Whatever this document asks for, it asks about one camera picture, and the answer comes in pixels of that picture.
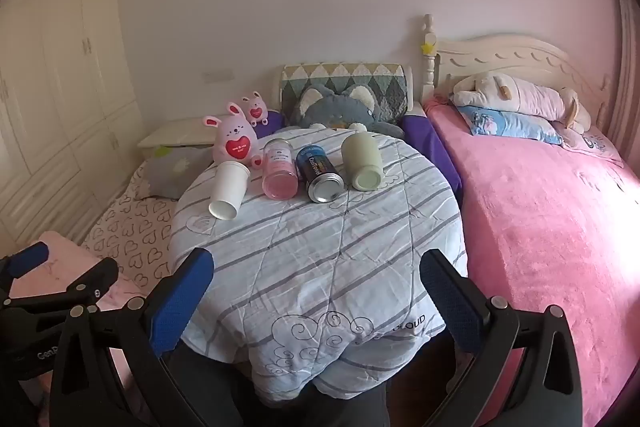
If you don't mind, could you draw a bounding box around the pale green cup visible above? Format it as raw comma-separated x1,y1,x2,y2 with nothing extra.
341,132,384,192

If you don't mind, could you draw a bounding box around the white paper cup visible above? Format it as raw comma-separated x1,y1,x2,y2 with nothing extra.
208,161,250,220

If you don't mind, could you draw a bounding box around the pink transparent cup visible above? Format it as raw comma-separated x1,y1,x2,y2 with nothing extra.
262,139,298,200

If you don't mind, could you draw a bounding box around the heart pattern sheet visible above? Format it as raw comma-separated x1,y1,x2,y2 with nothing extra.
81,158,177,295

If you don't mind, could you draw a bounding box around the cream wardrobe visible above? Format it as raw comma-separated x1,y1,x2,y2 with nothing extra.
1,0,144,254

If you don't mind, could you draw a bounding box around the grey star pillow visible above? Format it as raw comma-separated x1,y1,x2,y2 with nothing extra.
136,146,213,200

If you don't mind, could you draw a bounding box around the pink fleece blanket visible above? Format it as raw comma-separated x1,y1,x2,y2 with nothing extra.
425,101,639,426

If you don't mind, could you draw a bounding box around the striped white quilt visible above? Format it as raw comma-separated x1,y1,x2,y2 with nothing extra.
169,134,468,402

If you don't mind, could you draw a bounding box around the large pink bunny plush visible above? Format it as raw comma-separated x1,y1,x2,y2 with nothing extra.
203,102,264,169

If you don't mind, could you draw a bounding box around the black blue can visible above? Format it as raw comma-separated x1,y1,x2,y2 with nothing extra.
296,145,345,204

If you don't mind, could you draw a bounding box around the small pink bunny plush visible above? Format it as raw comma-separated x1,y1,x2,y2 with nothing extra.
242,91,269,127

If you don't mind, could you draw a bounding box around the pink embroidered pillow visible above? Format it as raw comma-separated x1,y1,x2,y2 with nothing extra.
554,124,624,167

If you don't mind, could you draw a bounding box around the blue cartoon pillow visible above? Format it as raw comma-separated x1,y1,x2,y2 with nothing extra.
457,106,563,145

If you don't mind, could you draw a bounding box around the purple bed sheet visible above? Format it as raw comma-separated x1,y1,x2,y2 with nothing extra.
254,108,464,203

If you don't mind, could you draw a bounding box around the white dog plush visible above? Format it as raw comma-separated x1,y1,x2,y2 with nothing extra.
451,72,592,134

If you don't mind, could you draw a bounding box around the grey cat plush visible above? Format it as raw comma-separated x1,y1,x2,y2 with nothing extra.
291,86,405,139

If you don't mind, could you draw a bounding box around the cream wooden headboard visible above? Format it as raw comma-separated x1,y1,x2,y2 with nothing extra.
416,14,612,130

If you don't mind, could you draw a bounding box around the diamond pattern quilted cushion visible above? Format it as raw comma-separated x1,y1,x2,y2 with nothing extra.
273,62,414,124

